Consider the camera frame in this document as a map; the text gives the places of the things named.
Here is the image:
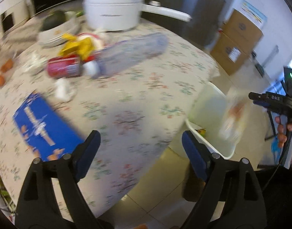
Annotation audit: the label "blue yellow poster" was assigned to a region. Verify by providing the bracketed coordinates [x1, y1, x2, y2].
[238, 0, 267, 30]

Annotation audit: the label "yellow dried fruit packet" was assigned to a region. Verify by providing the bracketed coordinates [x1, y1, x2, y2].
[219, 88, 250, 145]

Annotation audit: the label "white air fryer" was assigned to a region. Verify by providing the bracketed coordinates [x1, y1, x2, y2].
[0, 0, 33, 39]

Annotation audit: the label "yellow crumpled wrapper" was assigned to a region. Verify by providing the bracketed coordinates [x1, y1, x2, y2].
[58, 34, 96, 60]

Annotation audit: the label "white electric pot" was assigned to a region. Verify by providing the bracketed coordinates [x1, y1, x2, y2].
[83, 0, 191, 31]

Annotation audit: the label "person's right hand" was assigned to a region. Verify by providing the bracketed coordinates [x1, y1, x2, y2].
[275, 116, 292, 148]

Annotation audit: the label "white trash bin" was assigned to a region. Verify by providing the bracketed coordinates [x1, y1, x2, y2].
[167, 82, 252, 160]

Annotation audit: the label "clear plastic bottle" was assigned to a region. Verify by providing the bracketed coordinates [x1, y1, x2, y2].
[82, 33, 169, 79]

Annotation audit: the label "crumpled white tissue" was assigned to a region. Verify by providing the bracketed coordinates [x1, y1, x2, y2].
[54, 77, 76, 102]

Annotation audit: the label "glass jar with wooden lid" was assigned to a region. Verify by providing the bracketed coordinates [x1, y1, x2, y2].
[0, 50, 17, 88]

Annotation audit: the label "lower cardboard box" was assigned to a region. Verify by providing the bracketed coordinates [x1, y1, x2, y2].
[210, 33, 248, 75]

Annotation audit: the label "upper cardboard box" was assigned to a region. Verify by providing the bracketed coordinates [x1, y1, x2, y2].
[222, 10, 263, 54]

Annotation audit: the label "dark green squash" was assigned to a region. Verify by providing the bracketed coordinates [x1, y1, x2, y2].
[40, 10, 67, 31]

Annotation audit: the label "red soda can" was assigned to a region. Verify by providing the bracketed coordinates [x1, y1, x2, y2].
[46, 55, 82, 79]

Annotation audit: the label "grey refrigerator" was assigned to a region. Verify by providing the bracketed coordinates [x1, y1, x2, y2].
[142, 0, 233, 48]

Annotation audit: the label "cardboard box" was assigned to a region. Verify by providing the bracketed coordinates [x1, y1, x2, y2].
[222, 10, 263, 54]
[210, 33, 248, 75]

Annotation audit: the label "stacked white bowls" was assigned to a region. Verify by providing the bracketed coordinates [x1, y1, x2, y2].
[37, 11, 81, 48]

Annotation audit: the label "blue and white carton box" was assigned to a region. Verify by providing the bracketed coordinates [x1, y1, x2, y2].
[13, 92, 84, 161]

